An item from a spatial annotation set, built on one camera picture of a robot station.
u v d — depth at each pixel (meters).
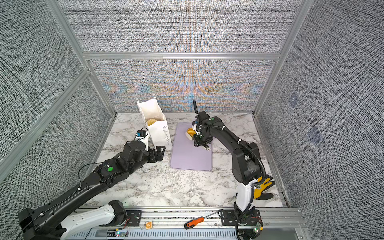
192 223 0.71
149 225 0.71
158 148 0.64
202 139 0.78
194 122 0.84
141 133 0.61
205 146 0.81
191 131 0.93
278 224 0.72
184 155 0.97
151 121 0.93
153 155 0.62
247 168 0.50
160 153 0.64
